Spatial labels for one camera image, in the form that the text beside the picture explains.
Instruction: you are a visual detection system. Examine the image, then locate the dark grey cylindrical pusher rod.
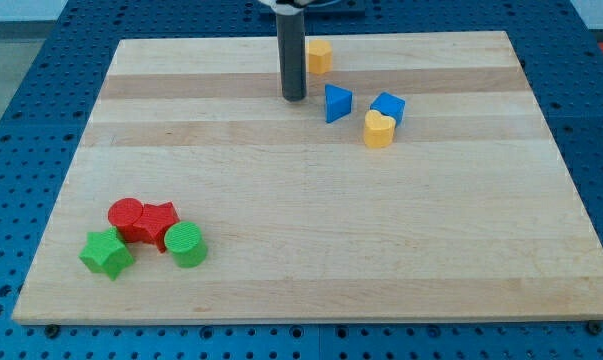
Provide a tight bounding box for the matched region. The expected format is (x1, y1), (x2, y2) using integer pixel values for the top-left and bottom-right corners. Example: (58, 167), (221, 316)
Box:
(275, 8), (307, 102)

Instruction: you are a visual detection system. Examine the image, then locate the yellow hexagon block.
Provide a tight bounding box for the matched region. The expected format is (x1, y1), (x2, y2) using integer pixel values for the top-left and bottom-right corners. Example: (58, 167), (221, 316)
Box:
(307, 39), (333, 75)

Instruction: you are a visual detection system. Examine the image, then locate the blue triangle block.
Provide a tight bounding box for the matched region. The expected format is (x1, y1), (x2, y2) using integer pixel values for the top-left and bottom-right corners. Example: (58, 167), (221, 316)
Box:
(324, 84), (353, 123)

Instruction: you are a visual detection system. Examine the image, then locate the blue cube block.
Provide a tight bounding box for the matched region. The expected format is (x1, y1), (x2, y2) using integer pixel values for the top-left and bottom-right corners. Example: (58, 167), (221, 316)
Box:
(369, 92), (406, 126)

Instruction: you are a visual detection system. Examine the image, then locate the yellow heart block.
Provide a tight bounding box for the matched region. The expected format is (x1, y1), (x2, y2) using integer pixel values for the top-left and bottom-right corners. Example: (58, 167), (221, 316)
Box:
(363, 110), (396, 148)

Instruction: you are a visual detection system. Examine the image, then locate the light wooden board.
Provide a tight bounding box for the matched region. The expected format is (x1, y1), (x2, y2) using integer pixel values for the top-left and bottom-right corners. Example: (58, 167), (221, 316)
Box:
(13, 31), (603, 325)

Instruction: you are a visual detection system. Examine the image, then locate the red star block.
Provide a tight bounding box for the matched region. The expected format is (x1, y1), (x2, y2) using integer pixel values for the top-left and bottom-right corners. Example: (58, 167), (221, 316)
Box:
(132, 202), (180, 253)

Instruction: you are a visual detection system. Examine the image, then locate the green cylinder block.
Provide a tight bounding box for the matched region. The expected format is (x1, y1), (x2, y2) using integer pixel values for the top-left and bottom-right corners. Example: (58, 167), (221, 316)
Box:
(164, 221), (208, 268)

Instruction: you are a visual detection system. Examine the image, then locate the red cylinder block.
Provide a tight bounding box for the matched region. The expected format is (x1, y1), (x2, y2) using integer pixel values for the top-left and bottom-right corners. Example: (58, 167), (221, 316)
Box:
(107, 198), (143, 243)

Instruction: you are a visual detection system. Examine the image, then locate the green star block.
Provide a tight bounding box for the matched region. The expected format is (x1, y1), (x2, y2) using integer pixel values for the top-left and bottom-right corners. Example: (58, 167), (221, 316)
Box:
(78, 227), (135, 281)

